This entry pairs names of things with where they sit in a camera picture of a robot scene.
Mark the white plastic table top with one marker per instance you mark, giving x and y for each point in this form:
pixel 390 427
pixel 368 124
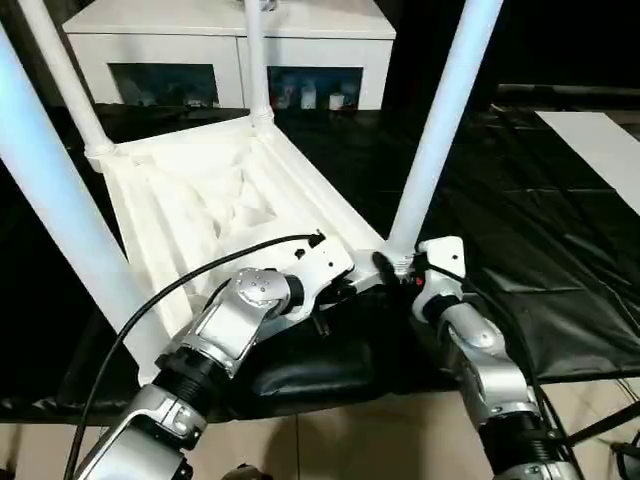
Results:
pixel 220 190

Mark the white plastic table leg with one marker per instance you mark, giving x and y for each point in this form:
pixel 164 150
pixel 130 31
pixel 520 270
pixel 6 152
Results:
pixel 258 60
pixel 65 80
pixel 70 220
pixel 440 120

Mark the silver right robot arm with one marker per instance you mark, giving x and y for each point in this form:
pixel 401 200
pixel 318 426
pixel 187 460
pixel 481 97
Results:
pixel 480 350

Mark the black mat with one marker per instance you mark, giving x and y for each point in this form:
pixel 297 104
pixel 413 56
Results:
pixel 540 260

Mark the black cabinet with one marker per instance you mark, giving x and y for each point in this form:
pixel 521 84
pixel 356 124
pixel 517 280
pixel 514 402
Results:
pixel 560 45

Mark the white sideboard with glass doors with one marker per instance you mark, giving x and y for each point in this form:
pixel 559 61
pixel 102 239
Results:
pixel 200 40

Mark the grey curtain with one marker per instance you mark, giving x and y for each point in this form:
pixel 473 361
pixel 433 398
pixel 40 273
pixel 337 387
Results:
pixel 25 60

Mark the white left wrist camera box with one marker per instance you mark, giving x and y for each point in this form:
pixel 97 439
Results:
pixel 322 265

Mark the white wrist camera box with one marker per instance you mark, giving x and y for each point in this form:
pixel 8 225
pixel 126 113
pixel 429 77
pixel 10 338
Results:
pixel 322 265
pixel 442 265

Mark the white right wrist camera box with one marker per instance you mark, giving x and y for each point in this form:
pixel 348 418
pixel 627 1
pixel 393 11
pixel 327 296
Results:
pixel 442 265

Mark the black metal table frame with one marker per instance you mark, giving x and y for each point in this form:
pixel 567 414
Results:
pixel 600 425

